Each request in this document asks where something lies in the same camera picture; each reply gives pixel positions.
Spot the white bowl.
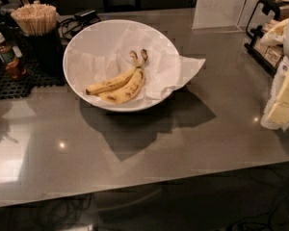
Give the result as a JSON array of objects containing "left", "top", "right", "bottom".
[{"left": 62, "top": 18, "right": 181, "bottom": 113}]

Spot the black stir stick cup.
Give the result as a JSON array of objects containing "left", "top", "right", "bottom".
[{"left": 25, "top": 29, "right": 64, "bottom": 77}]

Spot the black rubber grid mat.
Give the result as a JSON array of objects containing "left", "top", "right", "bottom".
[{"left": 0, "top": 53, "right": 66, "bottom": 100}]

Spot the black cable with adapter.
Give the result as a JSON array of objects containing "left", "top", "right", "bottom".
[{"left": 58, "top": 9, "right": 101, "bottom": 40}]

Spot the small brown sauce bottle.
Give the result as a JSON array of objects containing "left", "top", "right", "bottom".
[{"left": 0, "top": 33, "right": 26, "bottom": 81}]

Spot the white paper liner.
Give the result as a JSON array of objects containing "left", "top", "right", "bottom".
[{"left": 66, "top": 24, "right": 207, "bottom": 108}]

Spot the bundle of wooden stir sticks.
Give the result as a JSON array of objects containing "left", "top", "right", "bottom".
[{"left": 11, "top": 4, "right": 57, "bottom": 36}]

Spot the spotted yellow banana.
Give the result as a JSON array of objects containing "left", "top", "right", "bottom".
[
  {"left": 99, "top": 49, "right": 148, "bottom": 105},
  {"left": 86, "top": 66, "right": 136, "bottom": 95}
]

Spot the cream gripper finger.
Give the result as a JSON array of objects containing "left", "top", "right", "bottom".
[
  {"left": 260, "top": 19, "right": 289, "bottom": 46},
  {"left": 260, "top": 69, "right": 289, "bottom": 131}
]

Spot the black wire condiment rack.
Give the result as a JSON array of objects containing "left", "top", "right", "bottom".
[{"left": 245, "top": 0, "right": 289, "bottom": 76}]

